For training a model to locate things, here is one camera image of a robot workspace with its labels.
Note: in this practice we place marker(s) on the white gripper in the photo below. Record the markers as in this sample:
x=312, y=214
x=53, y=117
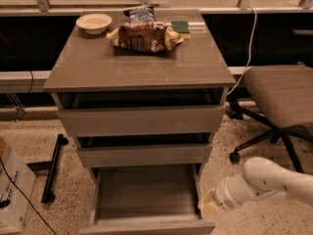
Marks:
x=224, y=196

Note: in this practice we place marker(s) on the grey bottom drawer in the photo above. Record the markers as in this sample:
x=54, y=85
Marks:
x=147, y=200

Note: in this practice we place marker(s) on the grey drawer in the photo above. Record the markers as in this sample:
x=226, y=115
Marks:
x=147, y=200
x=161, y=149
x=139, y=113

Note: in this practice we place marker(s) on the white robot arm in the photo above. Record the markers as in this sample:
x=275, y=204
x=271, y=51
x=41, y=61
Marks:
x=260, y=179

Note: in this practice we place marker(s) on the grey drawer cabinet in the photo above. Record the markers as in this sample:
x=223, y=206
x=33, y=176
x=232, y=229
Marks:
x=92, y=64

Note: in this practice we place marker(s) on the grey middle drawer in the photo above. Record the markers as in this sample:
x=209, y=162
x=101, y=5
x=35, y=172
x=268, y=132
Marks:
x=161, y=149

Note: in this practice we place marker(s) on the grey top drawer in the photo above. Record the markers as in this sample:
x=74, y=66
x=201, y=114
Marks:
x=139, y=113

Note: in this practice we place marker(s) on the grey office chair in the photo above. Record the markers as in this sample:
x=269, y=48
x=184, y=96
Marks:
x=284, y=95

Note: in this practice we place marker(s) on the black metal bar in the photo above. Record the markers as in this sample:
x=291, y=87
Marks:
x=48, y=195

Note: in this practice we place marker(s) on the brown chip bag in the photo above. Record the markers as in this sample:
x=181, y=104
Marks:
x=145, y=37

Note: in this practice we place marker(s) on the green yellow sponge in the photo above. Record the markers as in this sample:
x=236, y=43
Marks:
x=182, y=27

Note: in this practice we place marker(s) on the white cardboard box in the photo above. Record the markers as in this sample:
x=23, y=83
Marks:
x=13, y=175

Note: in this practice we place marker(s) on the blue snack bag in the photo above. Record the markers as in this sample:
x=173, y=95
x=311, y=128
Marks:
x=140, y=14

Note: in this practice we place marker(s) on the white bowl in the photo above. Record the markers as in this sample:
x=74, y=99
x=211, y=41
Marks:
x=94, y=23

